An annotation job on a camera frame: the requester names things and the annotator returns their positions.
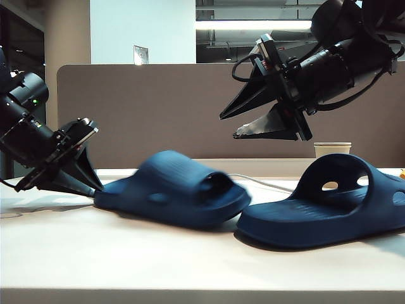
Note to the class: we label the brown desk partition panel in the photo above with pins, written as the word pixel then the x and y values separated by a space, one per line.
pixel 158 104

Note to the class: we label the silver metal wall plate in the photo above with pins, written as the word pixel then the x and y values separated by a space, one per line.
pixel 140 54

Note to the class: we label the small yellow object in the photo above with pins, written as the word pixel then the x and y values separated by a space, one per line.
pixel 402 173

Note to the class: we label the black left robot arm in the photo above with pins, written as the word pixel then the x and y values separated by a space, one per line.
pixel 25 136

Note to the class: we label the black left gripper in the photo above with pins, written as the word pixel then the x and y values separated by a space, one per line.
pixel 53 158

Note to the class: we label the white ceiling light strip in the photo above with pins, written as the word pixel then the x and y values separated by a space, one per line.
pixel 253 25

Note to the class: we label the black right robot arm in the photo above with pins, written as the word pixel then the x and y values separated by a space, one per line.
pixel 332 73

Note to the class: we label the dark blue rubber slipper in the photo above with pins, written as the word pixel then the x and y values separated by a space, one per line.
pixel 300 221
pixel 177 206

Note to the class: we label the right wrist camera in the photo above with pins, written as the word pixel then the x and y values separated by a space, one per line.
pixel 267 50

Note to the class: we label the beige paper cup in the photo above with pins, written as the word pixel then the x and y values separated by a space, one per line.
pixel 332 150

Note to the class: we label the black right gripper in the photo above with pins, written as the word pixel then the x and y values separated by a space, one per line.
pixel 291 88

